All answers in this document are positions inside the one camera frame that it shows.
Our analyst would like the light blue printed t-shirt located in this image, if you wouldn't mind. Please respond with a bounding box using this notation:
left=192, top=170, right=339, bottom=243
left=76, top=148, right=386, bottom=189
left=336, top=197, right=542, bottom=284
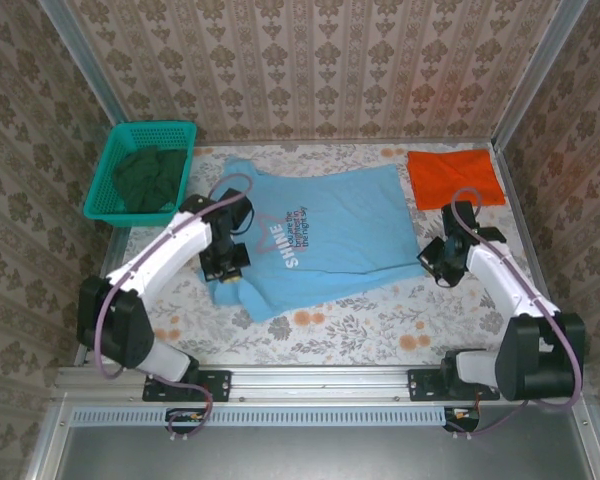
left=212, top=157, right=426, bottom=323

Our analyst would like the folded orange t-shirt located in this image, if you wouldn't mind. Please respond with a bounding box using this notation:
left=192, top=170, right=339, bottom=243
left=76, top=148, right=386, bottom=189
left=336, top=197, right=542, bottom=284
left=406, top=148, right=507, bottom=211

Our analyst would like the crumpled dark green t-shirt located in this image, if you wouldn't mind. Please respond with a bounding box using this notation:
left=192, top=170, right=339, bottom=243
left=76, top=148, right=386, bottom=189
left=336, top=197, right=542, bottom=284
left=110, top=147, right=190, bottom=214

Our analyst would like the floral table cloth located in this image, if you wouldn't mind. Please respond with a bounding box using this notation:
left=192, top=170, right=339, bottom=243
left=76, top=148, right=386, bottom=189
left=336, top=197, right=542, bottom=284
left=95, top=143, right=556, bottom=366

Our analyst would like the teal plastic basket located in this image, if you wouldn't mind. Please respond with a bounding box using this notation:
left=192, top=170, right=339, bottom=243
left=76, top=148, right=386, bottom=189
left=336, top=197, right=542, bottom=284
left=83, top=121, right=199, bottom=229

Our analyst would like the small black electronics board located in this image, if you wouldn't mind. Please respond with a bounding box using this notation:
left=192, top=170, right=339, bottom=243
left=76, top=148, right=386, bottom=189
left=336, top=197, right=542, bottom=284
left=443, top=405, right=482, bottom=433
left=165, top=407, right=207, bottom=434

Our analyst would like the grey metal panel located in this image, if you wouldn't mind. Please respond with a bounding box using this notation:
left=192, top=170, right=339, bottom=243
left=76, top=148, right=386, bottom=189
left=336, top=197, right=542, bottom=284
left=54, top=405, right=600, bottom=480

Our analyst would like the thin black left gripper cable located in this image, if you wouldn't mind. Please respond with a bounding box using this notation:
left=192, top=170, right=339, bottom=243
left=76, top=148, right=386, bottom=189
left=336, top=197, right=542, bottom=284
left=229, top=207, right=257, bottom=236

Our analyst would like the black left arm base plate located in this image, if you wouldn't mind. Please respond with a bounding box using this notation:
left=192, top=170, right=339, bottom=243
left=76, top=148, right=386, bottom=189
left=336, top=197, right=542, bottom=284
left=142, top=368, right=232, bottom=403

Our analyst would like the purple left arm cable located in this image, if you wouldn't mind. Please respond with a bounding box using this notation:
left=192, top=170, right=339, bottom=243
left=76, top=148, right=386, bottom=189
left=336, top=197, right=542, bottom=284
left=93, top=173, right=255, bottom=444

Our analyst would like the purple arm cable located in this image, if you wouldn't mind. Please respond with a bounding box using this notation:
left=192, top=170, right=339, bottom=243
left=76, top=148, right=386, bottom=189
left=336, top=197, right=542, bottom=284
left=93, top=173, right=255, bottom=444
left=449, top=187, right=584, bottom=442

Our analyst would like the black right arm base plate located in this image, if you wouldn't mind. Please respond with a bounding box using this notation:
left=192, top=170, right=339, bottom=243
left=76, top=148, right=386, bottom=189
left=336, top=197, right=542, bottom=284
left=407, top=368, right=501, bottom=403

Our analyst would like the aluminium mounting rail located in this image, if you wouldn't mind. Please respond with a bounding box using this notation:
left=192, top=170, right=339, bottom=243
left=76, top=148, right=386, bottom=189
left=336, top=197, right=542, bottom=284
left=54, top=364, right=594, bottom=401

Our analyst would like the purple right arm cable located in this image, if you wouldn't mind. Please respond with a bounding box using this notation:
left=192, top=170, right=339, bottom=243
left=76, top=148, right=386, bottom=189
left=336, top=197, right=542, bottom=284
left=449, top=187, right=584, bottom=442

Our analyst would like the grey slotted cable duct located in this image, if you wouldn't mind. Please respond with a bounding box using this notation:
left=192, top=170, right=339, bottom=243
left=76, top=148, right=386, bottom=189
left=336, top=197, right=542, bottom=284
left=72, top=405, right=449, bottom=427

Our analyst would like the aluminium frame post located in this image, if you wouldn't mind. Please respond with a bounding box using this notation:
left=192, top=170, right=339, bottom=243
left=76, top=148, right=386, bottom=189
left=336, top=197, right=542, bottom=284
left=492, top=0, right=595, bottom=151
left=35, top=0, right=129, bottom=127

